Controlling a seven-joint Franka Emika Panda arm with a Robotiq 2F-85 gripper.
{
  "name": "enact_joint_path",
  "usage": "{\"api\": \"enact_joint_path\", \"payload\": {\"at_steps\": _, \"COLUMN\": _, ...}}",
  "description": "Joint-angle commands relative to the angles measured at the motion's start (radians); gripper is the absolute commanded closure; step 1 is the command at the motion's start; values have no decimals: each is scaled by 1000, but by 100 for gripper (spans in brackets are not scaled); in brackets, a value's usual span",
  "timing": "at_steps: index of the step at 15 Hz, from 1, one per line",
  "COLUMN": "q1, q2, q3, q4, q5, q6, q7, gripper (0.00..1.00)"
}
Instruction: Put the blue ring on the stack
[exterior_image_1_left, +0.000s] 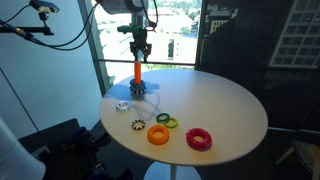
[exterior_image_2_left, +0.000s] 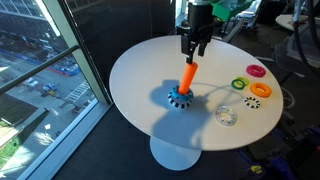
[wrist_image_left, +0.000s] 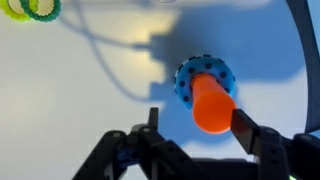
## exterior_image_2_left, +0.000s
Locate blue ring with dark dots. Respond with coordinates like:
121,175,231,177
167,85,195,104

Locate grey office chair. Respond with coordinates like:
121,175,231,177
273,19,320,69

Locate orange knobbly ring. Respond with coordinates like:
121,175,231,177
249,82,273,99

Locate window railing bar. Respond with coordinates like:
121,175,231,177
0,44,81,96

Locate small black white striped ring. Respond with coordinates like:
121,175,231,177
244,96,261,110

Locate white table pedestal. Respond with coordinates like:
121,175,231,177
149,134,203,172

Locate orange stacking pole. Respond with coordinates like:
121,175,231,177
177,61,199,96

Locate dark green thin ring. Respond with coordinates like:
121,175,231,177
230,78,247,91

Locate light green thin ring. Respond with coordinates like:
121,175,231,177
234,76,250,87

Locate pink knobbly ring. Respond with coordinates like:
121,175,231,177
245,64,267,79

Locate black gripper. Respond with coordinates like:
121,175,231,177
180,2,215,65

